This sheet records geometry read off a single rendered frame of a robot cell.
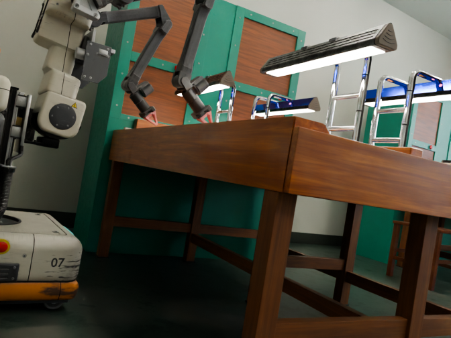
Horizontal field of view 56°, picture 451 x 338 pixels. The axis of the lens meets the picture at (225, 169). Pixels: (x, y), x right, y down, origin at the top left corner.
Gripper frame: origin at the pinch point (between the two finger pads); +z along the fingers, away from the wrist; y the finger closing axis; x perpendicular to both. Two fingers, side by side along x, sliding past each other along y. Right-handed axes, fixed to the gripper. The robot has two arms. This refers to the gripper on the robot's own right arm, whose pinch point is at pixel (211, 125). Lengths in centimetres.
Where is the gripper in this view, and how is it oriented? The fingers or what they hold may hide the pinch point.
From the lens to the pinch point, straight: 195.5
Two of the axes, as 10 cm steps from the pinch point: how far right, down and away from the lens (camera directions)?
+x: -6.9, 6.5, -3.3
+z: 5.5, 7.6, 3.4
